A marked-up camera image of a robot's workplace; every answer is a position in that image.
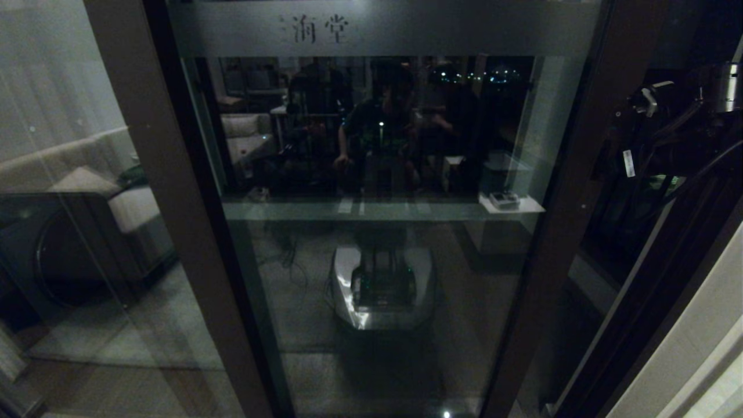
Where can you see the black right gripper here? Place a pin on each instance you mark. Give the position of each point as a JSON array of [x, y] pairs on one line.
[[662, 155]]

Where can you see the fixed glass door panel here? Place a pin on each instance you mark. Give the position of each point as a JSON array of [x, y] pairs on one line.
[[174, 220]]

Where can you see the dark green cloth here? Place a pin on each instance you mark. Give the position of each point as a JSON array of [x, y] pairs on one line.
[[134, 175]]

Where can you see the light grey sofa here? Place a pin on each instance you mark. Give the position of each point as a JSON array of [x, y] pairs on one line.
[[69, 238]]

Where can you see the sliding glass door brown frame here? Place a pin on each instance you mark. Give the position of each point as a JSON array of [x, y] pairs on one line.
[[569, 232]]

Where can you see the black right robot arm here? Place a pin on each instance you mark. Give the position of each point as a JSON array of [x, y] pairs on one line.
[[725, 110]]

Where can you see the dark brown door jamb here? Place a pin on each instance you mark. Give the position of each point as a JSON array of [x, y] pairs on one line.
[[638, 360]]

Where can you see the long grey stone sill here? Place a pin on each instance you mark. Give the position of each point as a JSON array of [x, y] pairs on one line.
[[325, 197]]

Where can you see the light grey sofa cushion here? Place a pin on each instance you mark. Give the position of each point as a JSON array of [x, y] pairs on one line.
[[87, 181]]

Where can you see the grey floor rug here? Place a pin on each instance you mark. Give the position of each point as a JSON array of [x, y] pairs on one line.
[[139, 325]]

